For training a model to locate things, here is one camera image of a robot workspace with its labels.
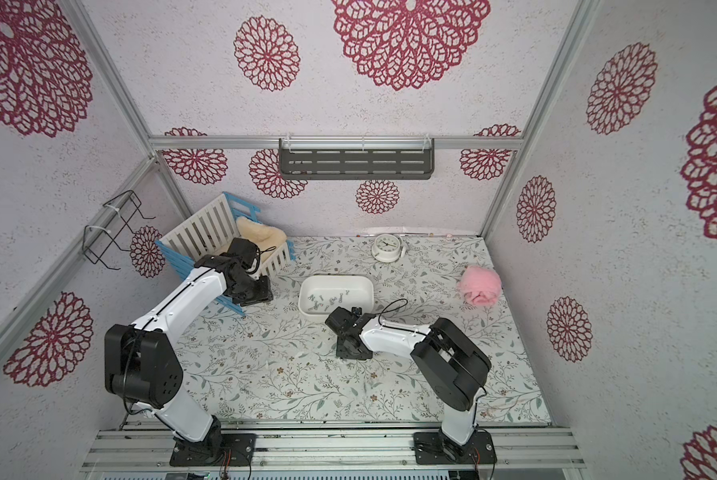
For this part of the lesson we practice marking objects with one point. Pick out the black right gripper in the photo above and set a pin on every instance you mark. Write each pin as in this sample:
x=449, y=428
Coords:
x=351, y=345

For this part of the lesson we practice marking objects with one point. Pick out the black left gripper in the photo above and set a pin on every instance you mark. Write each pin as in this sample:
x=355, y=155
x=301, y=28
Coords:
x=263, y=295

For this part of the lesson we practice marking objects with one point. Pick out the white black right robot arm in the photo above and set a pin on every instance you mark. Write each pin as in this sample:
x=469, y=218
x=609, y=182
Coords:
x=455, y=368

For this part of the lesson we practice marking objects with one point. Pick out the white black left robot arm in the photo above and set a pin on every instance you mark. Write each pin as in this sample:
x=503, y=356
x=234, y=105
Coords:
x=140, y=364

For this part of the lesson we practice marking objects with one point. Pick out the white storage box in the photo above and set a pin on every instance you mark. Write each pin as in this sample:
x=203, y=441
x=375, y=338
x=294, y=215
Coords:
x=359, y=293

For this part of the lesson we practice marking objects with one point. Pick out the blue white slatted crate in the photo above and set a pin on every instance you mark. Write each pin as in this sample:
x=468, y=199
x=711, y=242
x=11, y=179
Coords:
x=210, y=231

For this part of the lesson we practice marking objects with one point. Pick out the cream plush cloth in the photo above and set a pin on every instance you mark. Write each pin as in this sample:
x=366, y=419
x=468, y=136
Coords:
x=263, y=236

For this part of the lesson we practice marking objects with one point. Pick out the white alarm clock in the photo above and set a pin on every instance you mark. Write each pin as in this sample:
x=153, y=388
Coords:
x=388, y=248

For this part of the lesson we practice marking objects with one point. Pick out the pink plush toy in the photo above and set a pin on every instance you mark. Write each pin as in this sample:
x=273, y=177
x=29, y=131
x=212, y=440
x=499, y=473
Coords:
x=480, y=286

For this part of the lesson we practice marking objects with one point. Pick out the black wire wall rack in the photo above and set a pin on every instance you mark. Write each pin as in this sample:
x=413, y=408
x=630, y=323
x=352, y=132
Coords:
x=117, y=215

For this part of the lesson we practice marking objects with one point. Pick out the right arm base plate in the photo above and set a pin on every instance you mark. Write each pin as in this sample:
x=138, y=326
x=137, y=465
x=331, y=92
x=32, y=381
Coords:
x=435, y=448

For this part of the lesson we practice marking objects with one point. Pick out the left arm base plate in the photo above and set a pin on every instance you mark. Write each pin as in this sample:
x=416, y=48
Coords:
x=218, y=449

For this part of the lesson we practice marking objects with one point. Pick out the grey wall shelf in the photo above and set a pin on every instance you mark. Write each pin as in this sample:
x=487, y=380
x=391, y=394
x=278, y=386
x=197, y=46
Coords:
x=365, y=161

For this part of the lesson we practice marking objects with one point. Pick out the aluminium front rail frame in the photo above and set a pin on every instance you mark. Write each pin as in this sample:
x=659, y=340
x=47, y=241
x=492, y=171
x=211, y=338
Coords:
x=145, y=445

